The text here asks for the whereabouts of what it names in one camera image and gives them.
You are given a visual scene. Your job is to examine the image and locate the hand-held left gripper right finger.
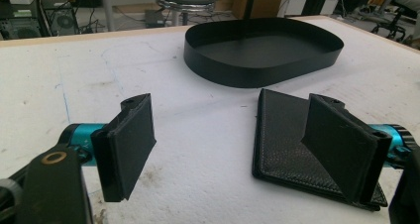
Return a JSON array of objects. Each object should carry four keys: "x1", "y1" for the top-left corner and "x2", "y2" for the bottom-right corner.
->
[{"x1": 300, "y1": 92, "x2": 420, "y2": 205}]

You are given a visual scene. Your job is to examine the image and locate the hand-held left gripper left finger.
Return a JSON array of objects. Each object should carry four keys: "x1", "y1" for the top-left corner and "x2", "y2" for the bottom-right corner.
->
[{"x1": 58, "y1": 92, "x2": 158, "y2": 203}]

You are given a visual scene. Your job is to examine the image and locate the black leather wallet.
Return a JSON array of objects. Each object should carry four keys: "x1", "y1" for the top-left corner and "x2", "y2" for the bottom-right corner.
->
[{"x1": 252, "y1": 87, "x2": 388, "y2": 212}]

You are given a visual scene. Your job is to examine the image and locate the black oval tray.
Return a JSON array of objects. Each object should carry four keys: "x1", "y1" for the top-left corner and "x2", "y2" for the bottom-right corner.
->
[{"x1": 183, "y1": 17, "x2": 345, "y2": 89}]

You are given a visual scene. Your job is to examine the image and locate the small black box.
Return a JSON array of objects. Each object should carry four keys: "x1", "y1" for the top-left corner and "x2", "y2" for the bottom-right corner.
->
[{"x1": 144, "y1": 9, "x2": 165, "y2": 29}]

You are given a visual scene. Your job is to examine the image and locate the black office chair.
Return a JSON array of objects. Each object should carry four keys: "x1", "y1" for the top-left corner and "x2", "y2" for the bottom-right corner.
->
[{"x1": 369, "y1": 0, "x2": 420, "y2": 44}]

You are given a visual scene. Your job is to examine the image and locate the black computer case with fan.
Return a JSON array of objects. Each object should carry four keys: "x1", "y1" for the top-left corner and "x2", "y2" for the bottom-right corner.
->
[{"x1": 39, "y1": 0, "x2": 80, "y2": 38}]

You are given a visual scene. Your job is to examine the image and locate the round black stool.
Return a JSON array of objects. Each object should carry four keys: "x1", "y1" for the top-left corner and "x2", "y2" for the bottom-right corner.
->
[{"x1": 156, "y1": 0, "x2": 216, "y2": 27}]

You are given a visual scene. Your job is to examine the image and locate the black computer tower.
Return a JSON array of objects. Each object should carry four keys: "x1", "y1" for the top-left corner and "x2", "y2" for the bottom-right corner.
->
[{"x1": 0, "y1": 0, "x2": 44, "y2": 41}]

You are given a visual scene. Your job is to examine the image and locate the black pole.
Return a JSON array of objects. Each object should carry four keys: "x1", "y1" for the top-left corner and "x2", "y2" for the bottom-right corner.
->
[{"x1": 243, "y1": 0, "x2": 259, "y2": 20}]

